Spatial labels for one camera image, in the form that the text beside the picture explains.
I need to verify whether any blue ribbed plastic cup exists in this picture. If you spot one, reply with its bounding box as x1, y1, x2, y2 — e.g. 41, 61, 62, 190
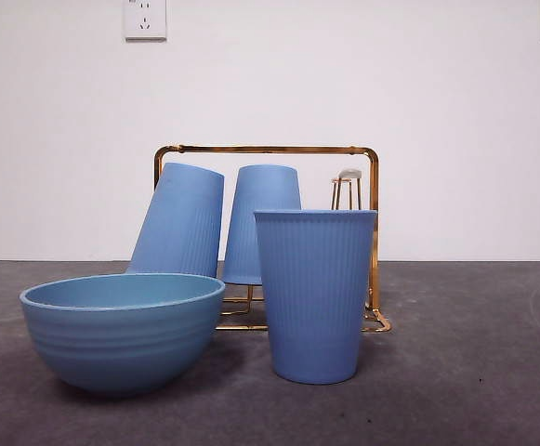
253, 208, 378, 386
221, 164, 303, 285
125, 161, 226, 279

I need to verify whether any white wall socket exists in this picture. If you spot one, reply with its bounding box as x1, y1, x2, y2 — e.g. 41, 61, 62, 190
124, 0, 167, 41

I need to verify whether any blue ribbed bowl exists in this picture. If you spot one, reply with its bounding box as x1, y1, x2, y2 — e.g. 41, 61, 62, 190
18, 272, 227, 399

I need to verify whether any gold wire cup rack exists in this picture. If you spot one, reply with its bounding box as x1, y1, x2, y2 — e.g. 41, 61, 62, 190
151, 144, 395, 334

